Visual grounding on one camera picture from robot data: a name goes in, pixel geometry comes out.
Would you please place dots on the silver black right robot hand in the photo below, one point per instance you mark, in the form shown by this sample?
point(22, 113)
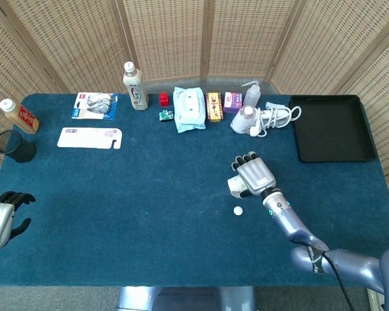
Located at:
point(256, 176)

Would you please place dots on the white bottle cap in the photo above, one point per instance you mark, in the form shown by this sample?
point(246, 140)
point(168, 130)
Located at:
point(238, 211)

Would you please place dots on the black mesh pen cup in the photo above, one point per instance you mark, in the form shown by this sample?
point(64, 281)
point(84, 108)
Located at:
point(19, 150)

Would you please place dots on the white hair dryer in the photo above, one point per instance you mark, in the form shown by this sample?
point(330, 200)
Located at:
point(241, 123)

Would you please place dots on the purple and white box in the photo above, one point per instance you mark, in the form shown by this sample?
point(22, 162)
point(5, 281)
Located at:
point(231, 102)

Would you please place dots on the yellow and red box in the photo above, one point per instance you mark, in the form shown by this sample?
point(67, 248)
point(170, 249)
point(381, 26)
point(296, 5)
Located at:
point(214, 107)

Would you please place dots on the clear plastic wash bottle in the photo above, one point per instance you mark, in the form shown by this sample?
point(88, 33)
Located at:
point(252, 95)

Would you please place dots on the black rectangular tray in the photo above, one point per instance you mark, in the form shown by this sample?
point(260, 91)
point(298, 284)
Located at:
point(330, 129)

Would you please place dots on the light blue wet wipes pack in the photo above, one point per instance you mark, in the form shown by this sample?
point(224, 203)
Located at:
point(189, 110)

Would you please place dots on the brown drink bottle red label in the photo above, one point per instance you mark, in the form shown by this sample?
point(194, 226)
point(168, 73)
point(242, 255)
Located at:
point(22, 118)

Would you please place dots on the blue table cloth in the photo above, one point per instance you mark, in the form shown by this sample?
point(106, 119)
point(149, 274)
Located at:
point(149, 194)

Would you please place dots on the small green black box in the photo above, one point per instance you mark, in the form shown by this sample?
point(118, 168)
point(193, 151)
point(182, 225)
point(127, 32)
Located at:
point(166, 115)

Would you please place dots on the small red stamp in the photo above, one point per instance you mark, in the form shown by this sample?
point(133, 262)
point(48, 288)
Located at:
point(164, 100)

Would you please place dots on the flat white card package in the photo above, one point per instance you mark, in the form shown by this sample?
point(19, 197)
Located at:
point(84, 137)

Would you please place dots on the blue-grey robot torso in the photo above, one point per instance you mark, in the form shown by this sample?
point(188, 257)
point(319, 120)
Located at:
point(181, 299)

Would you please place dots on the woven bamboo folding screen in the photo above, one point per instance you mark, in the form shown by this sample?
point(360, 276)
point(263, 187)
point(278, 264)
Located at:
point(246, 32)

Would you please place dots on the milk tea plastic bottle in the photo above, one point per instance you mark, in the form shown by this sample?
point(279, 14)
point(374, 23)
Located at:
point(135, 94)

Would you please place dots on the blue packaged earphones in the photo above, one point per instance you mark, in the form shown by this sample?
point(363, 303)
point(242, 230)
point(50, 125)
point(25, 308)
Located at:
point(94, 105)

